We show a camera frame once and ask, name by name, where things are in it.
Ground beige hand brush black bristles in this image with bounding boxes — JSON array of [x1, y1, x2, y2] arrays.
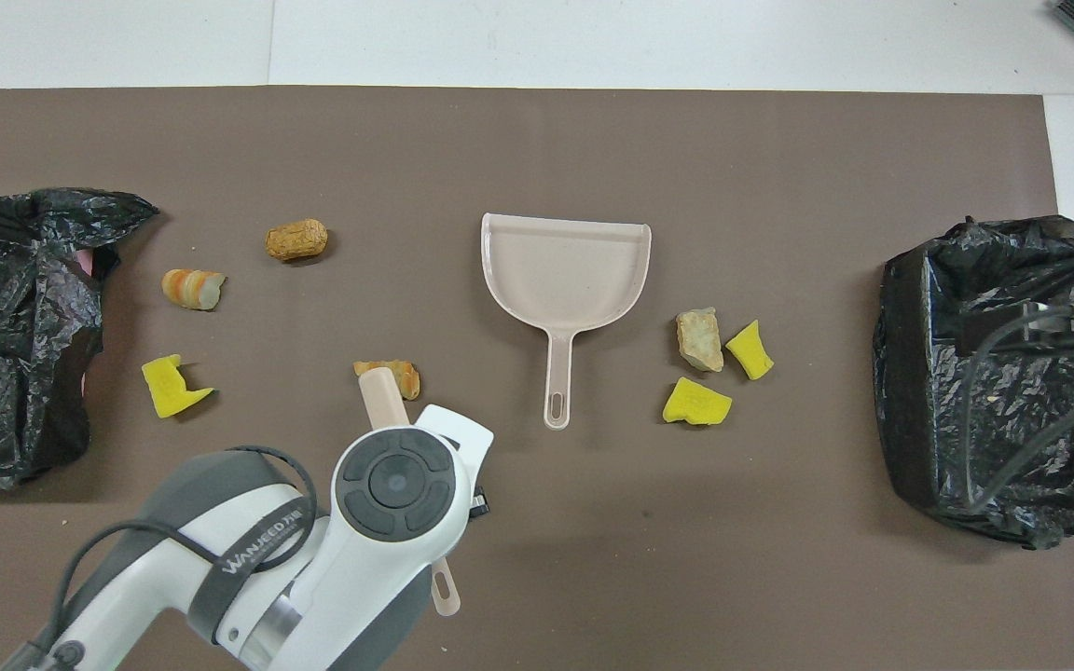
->
[[357, 366, 461, 618]]

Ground wide yellow sponge piece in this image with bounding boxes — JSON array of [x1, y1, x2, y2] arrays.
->
[[662, 377, 734, 427]]

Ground beige plastic dustpan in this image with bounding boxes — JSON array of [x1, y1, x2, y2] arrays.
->
[[481, 212, 653, 431]]

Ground small yellow sponge piece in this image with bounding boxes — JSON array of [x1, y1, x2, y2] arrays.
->
[[725, 320, 776, 381]]

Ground pale rock-like bread chunk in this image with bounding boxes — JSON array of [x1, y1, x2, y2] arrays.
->
[[675, 307, 725, 374]]

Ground brown peanut-shaped bread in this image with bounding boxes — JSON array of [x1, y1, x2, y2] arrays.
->
[[265, 218, 330, 264]]

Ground yellow sponge with green back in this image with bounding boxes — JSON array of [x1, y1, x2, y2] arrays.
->
[[141, 354, 216, 419]]

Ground orange striped bread roll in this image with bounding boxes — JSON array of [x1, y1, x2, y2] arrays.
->
[[161, 268, 227, 311]]

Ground right black trash bag bin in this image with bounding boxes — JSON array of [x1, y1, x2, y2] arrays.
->
[[873, 214, 1074, 551]]

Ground pink plastic bin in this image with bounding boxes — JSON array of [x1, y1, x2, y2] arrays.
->
[[74, 244, 102, 397]]

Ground black trash bag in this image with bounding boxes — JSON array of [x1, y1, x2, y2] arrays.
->
[[0, 188, 160, 492]]

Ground brown table mat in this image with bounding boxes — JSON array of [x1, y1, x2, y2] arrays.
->
[[0, 86, 1074, 671]]

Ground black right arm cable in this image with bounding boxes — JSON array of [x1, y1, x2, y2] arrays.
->
[[963, 308, 1074, 512]]

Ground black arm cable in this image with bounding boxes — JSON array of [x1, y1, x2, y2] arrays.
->
[[963, 308, 1074, 512], [34, 445, 319, 671]]

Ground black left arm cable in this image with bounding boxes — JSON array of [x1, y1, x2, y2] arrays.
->
[[34, 445, 319, 671]]

